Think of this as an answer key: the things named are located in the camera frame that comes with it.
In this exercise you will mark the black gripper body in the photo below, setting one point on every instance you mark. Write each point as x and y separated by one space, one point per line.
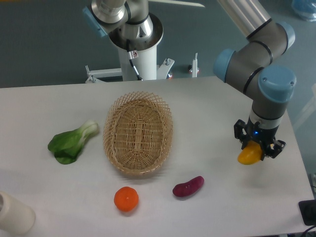
260 135

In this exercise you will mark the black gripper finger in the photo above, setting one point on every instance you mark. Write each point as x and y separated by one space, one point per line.
272 150
240 133

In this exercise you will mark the yellow mango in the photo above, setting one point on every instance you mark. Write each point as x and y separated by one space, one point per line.
249 155

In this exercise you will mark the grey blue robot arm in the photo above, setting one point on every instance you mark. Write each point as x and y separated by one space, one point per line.
252 71

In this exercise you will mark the black device at edge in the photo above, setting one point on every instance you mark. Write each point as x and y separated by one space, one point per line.
308 211

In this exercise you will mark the purple sweet potato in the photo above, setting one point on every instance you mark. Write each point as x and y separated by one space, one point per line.
188 188

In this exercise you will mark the woven wicker basket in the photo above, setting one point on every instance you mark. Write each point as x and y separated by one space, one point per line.
138 133

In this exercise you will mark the blue plastic bag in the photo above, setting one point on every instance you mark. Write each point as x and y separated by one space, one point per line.
305 9

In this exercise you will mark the orange tangerine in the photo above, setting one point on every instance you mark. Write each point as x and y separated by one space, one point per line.
126 199

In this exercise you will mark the green bok choy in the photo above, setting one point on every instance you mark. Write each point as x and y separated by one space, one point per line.
67 146

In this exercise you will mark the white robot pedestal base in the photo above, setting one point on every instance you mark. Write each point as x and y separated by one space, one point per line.
135 32

